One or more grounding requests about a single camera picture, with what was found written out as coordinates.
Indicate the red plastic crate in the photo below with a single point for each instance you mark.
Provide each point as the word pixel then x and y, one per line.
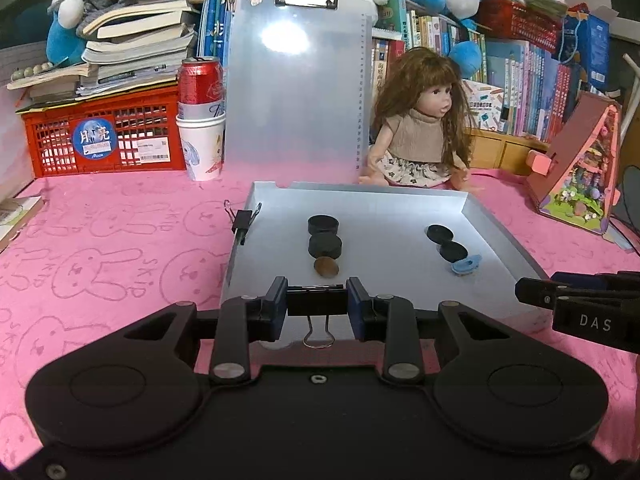
pixel 55 147

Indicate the row of blue books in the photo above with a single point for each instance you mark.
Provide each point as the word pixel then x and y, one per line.
pixel 212 25

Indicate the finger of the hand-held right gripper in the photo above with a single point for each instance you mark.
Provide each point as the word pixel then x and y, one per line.
pixel 537 290
pixel 595 322

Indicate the brown round disc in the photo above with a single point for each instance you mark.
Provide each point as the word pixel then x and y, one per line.
pixel 326 266

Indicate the pink toy house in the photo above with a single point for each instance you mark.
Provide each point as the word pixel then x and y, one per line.
pixel 575 170

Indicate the blue plastic piece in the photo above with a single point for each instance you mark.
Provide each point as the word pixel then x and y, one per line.
pixel 466 265

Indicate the blue carton box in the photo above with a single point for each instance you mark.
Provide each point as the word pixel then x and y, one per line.
pixel 592 50

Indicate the translucent plastic clipboard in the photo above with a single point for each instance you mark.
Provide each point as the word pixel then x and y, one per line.
pixel 295 100

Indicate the pink bunny print blanket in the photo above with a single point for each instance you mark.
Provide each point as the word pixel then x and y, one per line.
pixel 100 260

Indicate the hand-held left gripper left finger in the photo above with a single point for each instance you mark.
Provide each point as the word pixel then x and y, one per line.
pixel 280 310

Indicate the flat book with pale cover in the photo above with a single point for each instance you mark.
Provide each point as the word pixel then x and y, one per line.
pixel 15 215

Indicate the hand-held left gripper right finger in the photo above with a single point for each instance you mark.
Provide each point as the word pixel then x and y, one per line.
pixel 354 310

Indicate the red soda can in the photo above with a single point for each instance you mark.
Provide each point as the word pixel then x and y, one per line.
pixel 200 85

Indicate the white metal tray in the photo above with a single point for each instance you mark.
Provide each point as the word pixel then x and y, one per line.
pixel 385 255

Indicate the black round disc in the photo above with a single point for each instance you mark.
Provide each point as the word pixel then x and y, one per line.
pixel 440 233
pixel 325 246
pixel 454 251
pixel 323 223

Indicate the white paper cup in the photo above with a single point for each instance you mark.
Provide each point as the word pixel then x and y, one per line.
pixel 202 150

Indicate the black binder clip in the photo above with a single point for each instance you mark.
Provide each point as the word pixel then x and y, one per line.
pixel 316 300
pixel 241 220

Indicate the wooden box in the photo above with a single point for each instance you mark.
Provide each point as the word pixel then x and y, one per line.
pixel 505 152

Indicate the blue and white plush toy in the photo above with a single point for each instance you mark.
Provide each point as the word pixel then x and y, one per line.
pixel 62 35

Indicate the stack of worn books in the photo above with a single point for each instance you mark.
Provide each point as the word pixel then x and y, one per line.
pixel 135 45

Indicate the row of upright books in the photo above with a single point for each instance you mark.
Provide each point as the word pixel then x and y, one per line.
pixel 525 85

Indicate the dark grey round object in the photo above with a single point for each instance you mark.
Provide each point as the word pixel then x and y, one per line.
pixel 627 200

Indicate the doll with brown hair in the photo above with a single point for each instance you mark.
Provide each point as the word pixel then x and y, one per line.
pixel 415 135

